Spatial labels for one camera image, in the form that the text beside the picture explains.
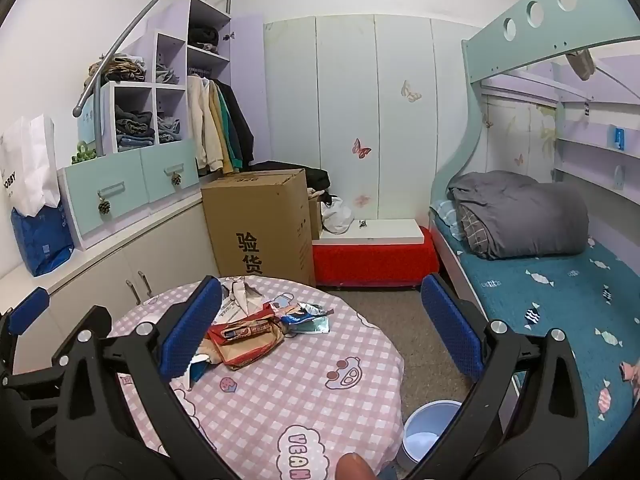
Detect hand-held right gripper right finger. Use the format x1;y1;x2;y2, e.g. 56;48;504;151
410;274;596;480

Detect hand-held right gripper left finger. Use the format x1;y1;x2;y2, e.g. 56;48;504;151
54;276;226;480

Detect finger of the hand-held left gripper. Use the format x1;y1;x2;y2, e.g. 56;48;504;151
0;287;51;377
0;354;69;457

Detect white printed paper packaging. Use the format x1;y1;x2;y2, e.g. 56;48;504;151
217;277;281;333

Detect brown paper bag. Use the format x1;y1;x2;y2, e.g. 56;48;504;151
200;335;283;372

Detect pale blue plastic bin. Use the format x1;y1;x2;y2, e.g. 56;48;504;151
397;400;465;472

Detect blue foil wrapper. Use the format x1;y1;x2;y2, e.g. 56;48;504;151
280;304;332;331

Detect pale teal wrapper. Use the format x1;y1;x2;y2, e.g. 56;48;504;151
287;317;332;337

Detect blue shopping bag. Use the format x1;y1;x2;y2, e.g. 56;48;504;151
11;200;76;278

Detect white low cabinet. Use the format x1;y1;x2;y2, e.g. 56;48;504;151
0;195;222;376

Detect red covered low bench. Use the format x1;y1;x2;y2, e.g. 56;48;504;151
312;226;441;290

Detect teal candy print bedsheet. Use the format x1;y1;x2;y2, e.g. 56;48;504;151
462;237;640;453

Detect blue plaid pillow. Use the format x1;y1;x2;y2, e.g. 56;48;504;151
432;199;468;242

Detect large cardboard box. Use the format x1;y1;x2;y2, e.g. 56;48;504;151
201;169;317;287

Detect white board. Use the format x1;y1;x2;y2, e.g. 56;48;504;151
319;218;427;242

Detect wide teal drawer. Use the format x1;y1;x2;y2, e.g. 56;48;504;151
56;149;151;252

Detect grey rolled duvet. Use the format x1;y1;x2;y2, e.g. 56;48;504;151
447;170;592;261

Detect white paper bag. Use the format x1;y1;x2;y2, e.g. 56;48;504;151
0;114;62;217

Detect white plastic bag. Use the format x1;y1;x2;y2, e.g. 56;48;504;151
320;194;357;235

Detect brown rounded object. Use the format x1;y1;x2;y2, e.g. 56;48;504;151
337;452;377;480

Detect small cardboard box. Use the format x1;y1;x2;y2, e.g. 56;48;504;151
307;195;325;241

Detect narrow teal drawer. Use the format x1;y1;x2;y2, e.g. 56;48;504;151
139;139;201;192

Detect black clothes pile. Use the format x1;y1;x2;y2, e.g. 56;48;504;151
251;160;332;195

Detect green hanging garment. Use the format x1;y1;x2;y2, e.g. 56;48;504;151
220;85;245;171

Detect folded grey clothes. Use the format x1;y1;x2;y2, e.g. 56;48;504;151
157;116;182;147

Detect yellow hanging garment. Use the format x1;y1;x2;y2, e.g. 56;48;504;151
210;82;236;175

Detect cream hanging jacket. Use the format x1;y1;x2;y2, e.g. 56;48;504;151
187;76;224;175

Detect folded jeans stack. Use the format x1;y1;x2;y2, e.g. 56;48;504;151
115;105;156;152

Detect black hanging coat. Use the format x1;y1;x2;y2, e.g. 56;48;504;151
219;81;257;168

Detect beige clothes pile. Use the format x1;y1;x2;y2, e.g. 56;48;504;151
84;54;147;86

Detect black folded clothes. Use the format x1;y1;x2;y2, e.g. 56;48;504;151
188;25;221;55

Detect brown hanging cloth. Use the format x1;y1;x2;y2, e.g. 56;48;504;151
566;50;595;82

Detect purple white stair cabinet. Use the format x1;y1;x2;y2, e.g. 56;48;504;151
75;0;267;181

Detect grey metal handrail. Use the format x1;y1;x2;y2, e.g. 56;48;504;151
72;0;239;157

